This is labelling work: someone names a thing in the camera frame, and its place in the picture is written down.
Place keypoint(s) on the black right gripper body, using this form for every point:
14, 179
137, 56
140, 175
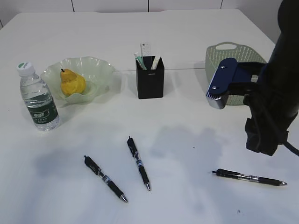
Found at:
264, 130

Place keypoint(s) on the black pen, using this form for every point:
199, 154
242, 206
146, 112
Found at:
106, 179
250, 178
139, 163

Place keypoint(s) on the teal utility knife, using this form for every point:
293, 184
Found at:
139, 59

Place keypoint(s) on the transparent plastic ruler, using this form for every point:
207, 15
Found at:
145, 49

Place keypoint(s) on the yellow pear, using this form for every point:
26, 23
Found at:
71, 82

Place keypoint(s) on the clear water bottle green label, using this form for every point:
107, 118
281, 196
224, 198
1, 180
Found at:
37, 98

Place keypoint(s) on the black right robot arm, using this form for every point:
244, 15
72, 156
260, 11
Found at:
275, 105

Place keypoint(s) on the green woven plastic basket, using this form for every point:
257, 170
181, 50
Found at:
242, 53

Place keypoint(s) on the black square pen holder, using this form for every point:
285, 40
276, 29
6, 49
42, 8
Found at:
150, 83

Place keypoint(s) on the green wavy glass plate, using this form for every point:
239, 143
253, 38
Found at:
96, 72

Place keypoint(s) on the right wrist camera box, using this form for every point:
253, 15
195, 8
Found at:
232, 78

